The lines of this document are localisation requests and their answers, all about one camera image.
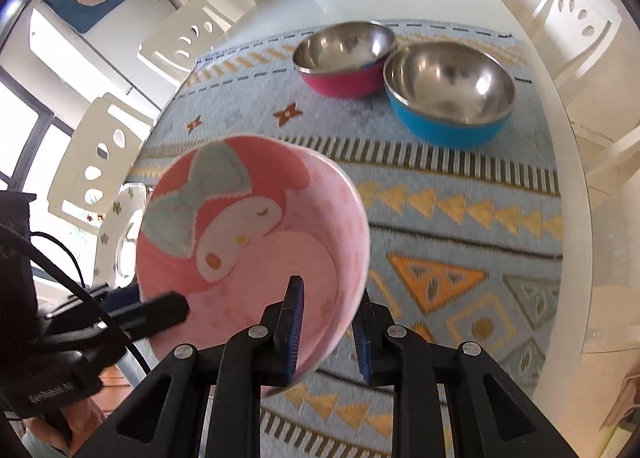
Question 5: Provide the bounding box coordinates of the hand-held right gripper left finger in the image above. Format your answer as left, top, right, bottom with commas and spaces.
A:
85, 275, 306, 458

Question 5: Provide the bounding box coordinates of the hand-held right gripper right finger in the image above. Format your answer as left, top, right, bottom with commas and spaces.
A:
350, 288, 576, 458

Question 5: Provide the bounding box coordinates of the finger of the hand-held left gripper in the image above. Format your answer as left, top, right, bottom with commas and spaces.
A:
102, 290, 191, 339
90, 283, 143, 311

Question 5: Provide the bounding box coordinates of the white hexagonal floral plate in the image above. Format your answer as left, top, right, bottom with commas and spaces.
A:
92, 183, 151, 289

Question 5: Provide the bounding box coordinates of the pink cartoon bowl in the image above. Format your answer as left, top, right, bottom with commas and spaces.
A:
136, 134, 372, 399

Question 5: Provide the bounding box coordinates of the blue steel bowl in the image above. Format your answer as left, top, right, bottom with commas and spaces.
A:
382, 46, 516, 149

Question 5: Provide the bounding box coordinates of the red steel bowl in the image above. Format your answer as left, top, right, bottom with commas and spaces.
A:
292, 21, 398, 99

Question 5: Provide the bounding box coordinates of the person's left forearm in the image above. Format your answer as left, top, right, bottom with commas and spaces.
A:
27, 395, 107, 458

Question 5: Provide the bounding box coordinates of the blue patterned table mat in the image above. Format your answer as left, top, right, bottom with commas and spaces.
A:
125, 20, 563, 458

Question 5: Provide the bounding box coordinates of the black cable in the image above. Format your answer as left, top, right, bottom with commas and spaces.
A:
30, 232, 153, 379

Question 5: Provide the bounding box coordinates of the black window frame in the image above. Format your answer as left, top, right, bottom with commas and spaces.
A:
0, 68, 66, 189

